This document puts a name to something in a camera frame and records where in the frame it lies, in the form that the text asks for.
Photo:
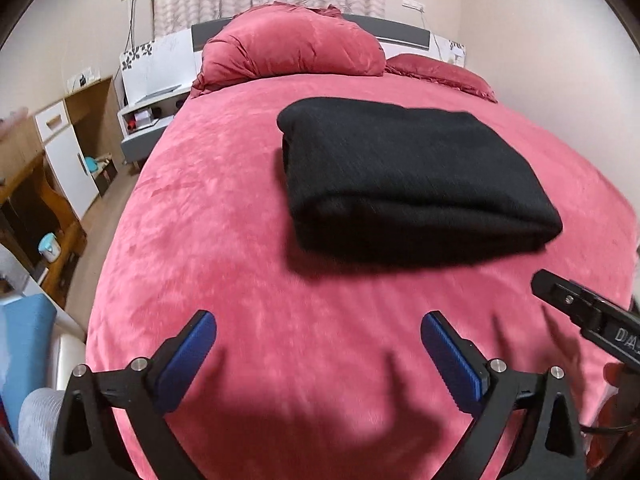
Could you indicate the turquoise bowl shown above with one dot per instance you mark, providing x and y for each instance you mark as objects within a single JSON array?
[{"x": 91, "y": 164}]

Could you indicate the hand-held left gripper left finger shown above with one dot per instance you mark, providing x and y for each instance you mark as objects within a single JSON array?
[{"x": 190, "y": 355}]

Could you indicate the white wall socket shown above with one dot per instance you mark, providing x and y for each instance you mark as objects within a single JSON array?
[{"x": 412, "y": 4}]

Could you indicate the blue fabric cushion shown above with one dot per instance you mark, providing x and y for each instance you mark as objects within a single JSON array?
[{"x": 25, "y": 345}]

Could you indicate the grey and white headboard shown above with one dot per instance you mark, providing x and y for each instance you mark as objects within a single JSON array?
[{"x": 400, "y": 32}]

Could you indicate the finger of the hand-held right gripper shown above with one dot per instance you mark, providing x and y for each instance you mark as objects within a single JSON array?
[{"x": 555, "y": 290}]

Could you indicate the bed with pink sheet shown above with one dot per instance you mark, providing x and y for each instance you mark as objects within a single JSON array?
[{"x": 250, "y": 270}]

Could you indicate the light blue cup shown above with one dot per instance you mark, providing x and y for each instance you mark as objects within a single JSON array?
[{"x": 50, "y": 249}]

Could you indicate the flat pink pillow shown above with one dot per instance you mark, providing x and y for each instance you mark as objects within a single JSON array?
[{"x": 440, "y": 72}]

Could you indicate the grey knitted clothing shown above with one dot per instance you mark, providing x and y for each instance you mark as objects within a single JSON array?
[{"x": 37, "y": 425}]

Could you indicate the charger on cabinet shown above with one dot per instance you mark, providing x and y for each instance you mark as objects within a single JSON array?
[{"x": 80, "y": 80}]

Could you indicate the white and grey nightstand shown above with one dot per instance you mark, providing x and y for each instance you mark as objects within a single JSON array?
[{"x": 145, "y": 145}]

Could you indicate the wooden desk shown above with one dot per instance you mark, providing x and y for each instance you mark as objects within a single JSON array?
[{"x": 20, "y": 135}]

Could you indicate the wood and white cabinet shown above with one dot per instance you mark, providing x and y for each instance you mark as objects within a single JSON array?
[{"x": 70, "y": 160}]

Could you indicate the small red item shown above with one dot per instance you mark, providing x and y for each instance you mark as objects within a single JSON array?
[{"x": 133, "y": 123}]

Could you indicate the black knitted garment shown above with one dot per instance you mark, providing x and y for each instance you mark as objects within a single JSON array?
[{"x": 415, "y": 180}]

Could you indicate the large pink pillow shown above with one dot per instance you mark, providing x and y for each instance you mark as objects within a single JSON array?
[{"x": 290, "y": 45}]

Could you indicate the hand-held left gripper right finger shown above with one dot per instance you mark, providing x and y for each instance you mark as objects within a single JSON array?
[{"x": 450, "y": 360}]

